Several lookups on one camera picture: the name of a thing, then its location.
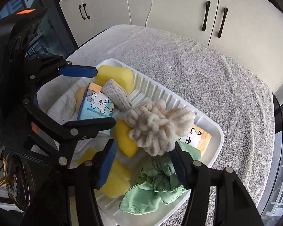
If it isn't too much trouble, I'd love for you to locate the tan gourd shaped sponge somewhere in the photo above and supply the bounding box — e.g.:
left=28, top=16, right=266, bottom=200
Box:
left=75, top=87, right=86, bottom=113

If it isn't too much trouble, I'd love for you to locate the orange yellow half round sponge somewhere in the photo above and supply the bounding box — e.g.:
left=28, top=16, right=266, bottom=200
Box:
left=114, top=118, right=138, bottom=158

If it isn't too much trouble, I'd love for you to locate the yellow tissue pack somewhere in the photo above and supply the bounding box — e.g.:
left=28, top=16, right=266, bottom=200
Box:
left=180, top=125, right=212, bottom=157

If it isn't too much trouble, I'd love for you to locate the green cloth scrunchie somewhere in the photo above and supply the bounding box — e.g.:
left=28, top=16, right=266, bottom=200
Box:
left=119, top=153, right=187, bottom=215

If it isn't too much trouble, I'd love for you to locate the blue tissue pack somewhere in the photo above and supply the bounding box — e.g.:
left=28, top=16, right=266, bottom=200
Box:
left=77, top=82, right=114, bottom=120

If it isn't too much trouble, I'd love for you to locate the yellow rectangular sponge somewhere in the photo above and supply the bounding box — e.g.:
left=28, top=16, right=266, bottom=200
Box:
left=94, top=65, right=134, bottom=94

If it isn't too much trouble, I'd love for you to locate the beige knitted cloth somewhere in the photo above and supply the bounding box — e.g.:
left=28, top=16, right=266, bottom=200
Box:
left=102, top=79, right=132, bottom=112

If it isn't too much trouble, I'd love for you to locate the cream chenille scrunchie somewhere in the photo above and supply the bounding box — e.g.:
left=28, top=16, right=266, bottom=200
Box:
left=125, top=99, right=196, bottom=157

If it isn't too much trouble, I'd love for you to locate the white plastic tray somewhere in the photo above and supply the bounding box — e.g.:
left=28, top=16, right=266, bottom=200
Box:
left=48, top=59, right=224, bottom=225

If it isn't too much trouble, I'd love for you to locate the yellow rounded sponge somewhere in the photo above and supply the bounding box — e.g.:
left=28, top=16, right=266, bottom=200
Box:
left=100, top=159, right=133, bottom=199

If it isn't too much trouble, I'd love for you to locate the green sleeved glass tumbler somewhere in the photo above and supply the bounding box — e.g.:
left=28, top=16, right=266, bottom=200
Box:
left=0, top=153, right=36, bottom=211

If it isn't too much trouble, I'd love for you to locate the grey towel table cover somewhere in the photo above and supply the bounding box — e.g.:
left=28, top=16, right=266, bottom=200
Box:
left=67, top=25, right=275, bottom=204

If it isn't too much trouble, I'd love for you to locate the white cabinet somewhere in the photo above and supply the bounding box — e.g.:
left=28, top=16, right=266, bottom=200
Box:
left=60, top=0, right=283, bottom=91

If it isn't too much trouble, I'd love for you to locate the white hanging cable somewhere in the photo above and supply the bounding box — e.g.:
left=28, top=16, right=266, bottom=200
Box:
left=145, top=0, right=154, bottom=28

